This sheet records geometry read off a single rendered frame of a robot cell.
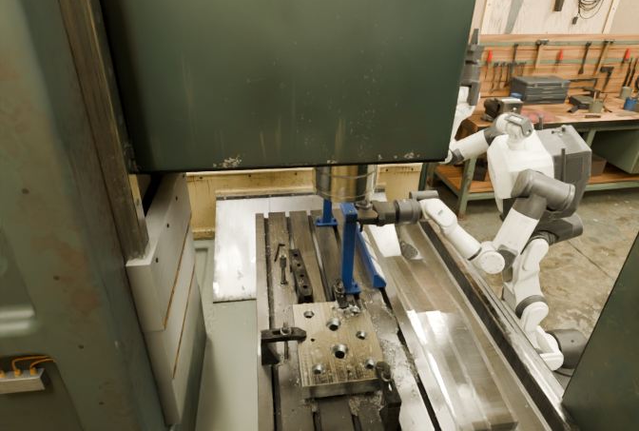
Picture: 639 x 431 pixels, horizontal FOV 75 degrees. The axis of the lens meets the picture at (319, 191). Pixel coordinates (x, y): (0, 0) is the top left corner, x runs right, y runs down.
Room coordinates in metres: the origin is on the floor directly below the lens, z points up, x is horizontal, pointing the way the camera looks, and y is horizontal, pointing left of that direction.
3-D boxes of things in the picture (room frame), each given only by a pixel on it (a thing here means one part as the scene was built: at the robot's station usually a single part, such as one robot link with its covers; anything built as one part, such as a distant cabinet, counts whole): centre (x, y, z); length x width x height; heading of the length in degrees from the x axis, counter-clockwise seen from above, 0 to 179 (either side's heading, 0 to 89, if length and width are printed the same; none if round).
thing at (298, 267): (1.18, 0.06, 0.93); 0.26 x 0.05 x 0.06; 14
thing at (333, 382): (0.85, -0.06, 0.97); 0.29 x 0.23 x 0.05; 9
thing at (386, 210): (1.23, -0.25, 1.18); 0.13 x 0.12 x 0.10; 9
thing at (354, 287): (1.16, -0.10, 1.05); 0.10 x 0.05 x 0.30; 99
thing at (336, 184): (0.93, -0.06, 1.49); 0.16 x 0.16 x 0.12
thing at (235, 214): (1.58, 0.03, 0.75); 0.89 x 0.70 x 0.26; 99
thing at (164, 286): (0.87, 0.38, 1.16); 0.48 x 0.05 x 0.51; 9
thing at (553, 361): (1.46, -1.07, 0.28); 0.21 x 0.20 x 0.13; 99
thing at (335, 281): (1.03, -0.07, 0.97); 0.13 x 0.03 x 0.15; 9
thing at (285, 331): (0.85, 0.09, 0.97); 0.13 x 0.03 x 0.15; 99
